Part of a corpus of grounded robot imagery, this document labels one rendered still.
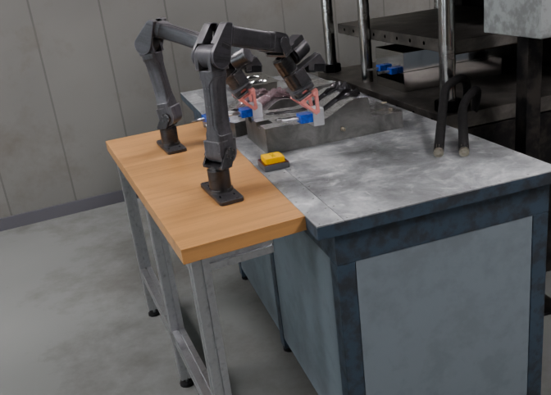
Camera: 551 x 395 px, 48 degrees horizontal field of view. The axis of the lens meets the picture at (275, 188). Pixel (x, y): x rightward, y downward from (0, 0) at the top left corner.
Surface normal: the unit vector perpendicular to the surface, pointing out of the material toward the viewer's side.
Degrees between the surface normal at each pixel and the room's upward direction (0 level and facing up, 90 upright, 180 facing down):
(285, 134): 90
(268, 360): 0
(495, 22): 90
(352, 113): 90
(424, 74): 90
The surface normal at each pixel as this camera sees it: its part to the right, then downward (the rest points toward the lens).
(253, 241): 0.39, 0.28
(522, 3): -0.95, 0.21
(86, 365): -0.11, -0.93
